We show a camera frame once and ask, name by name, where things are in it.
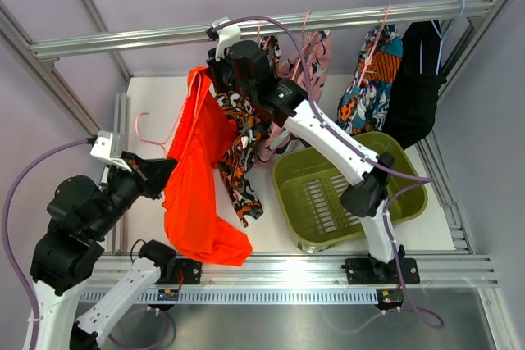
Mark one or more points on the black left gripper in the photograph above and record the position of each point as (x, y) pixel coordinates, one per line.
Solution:
(150, 174)

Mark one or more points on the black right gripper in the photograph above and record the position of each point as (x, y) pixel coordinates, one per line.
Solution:
(216, 65)

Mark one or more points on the pink hanger of orange shorts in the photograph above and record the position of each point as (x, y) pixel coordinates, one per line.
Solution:
(155, 104)

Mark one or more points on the bright orange shorts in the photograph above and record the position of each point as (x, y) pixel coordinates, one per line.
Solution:
(191, 222)

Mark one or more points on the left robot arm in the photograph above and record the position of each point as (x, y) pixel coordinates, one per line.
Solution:
(60, 268)

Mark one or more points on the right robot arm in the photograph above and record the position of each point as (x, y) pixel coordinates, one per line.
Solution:
(364, 170)

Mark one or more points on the pink hanger of camouflage shorts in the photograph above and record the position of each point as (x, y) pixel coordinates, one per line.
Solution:
(262, 40)

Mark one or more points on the grey orange camouflage shorts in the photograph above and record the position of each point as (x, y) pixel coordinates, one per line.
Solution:
(240, 157)

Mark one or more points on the pink hanger of floral shorts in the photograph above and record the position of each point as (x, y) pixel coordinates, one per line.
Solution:
(302, 54)

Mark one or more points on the blue orange patterned shorts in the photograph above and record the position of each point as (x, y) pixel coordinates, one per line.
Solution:
(365, 102)

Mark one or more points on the black mesh shorts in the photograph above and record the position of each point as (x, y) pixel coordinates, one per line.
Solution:
(414, 93)

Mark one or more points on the light blue hanger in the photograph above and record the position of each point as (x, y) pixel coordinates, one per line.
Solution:
(442, 35)

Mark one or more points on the olive green plastic basket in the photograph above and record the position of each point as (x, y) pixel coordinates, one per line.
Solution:
(308, 188)

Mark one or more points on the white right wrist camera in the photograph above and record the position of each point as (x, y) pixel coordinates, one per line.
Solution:
(225, 33)

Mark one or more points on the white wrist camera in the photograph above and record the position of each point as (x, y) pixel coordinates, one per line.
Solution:
(225, 33)
(108, 148)

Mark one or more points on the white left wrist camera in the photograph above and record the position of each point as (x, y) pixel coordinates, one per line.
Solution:
(108, 148)

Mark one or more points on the aluminium frame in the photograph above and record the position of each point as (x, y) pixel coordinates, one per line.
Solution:
(36, 57)

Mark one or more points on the white slotted cable duct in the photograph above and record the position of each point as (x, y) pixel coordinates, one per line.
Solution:
(258, 297)

